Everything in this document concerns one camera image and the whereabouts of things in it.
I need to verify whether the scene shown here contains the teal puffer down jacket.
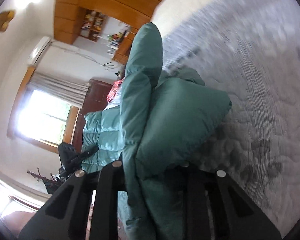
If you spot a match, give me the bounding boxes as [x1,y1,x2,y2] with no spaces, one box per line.
[82,23,231,239]

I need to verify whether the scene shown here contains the striped curtain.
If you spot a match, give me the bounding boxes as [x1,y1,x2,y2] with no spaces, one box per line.
[27,72,89,108]

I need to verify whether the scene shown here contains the dark wooden headboard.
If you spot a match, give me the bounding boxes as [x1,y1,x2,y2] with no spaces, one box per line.
[72,79,113,152]

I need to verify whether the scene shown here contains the red patterned cloth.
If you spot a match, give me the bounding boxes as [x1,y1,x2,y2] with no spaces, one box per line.
[107,78,125,103]

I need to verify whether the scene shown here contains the wooden desk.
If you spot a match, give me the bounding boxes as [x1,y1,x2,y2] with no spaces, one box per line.
[112,28,139,65]

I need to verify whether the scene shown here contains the white air conditioner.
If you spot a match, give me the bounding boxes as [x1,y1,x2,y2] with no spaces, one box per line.
[27,36,51,66]

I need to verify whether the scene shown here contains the wooden wardrobe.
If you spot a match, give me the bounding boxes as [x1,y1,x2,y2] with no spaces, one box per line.
[54,0,162,44]

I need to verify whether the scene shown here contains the grey white quilted bedspread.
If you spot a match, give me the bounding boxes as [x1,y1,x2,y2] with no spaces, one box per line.
[161,0,300,239]

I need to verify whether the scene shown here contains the window with wooden frame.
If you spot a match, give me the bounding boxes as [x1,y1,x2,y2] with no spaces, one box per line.
[7,66,79,153]

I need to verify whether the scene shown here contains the wall cables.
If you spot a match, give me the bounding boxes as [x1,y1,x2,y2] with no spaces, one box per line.
[50,42,116,72]

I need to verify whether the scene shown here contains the wall bookshelf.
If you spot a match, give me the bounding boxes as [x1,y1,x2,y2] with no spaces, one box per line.
[79,9,108,42]

